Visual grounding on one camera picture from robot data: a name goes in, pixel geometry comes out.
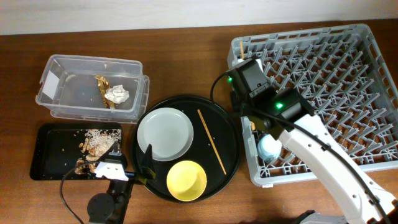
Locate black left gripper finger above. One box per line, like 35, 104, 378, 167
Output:
99, 141, 120, 161
140, 144, 156, 180

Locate food scraps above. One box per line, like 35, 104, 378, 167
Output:
76, 129, 122, 166

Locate yellow bowl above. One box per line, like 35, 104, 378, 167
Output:
166, 161, 207, 202

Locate light blue plastic cup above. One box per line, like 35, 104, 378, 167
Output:
257, 134, 282, 163

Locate white napkin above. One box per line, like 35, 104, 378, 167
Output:
104, 85, 129, 104

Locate wooden chopstick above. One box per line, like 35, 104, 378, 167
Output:
239, 40, 245, 60
197, 109, 227, 175

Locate gold foil wrapper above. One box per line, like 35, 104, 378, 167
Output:
95, 74, 115, 109

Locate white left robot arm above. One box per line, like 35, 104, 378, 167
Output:
87, 143, 155, 223

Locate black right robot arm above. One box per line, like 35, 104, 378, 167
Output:
231, 87, 397, 223

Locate grey dishwasher rack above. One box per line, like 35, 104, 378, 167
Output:
227, 24, 397, 172

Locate round black serving tray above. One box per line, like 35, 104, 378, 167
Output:
131, 95, 241, 202

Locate grey round plate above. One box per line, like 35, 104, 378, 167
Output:
137, 108, 194, 162

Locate black rectangular tray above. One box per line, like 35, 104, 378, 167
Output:
30, 123, 122, 180

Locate clear plastic storage bin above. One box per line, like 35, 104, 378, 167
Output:
35, 54, 150, 124

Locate black object bottom edge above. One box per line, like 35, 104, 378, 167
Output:
294, 210, 346, 224

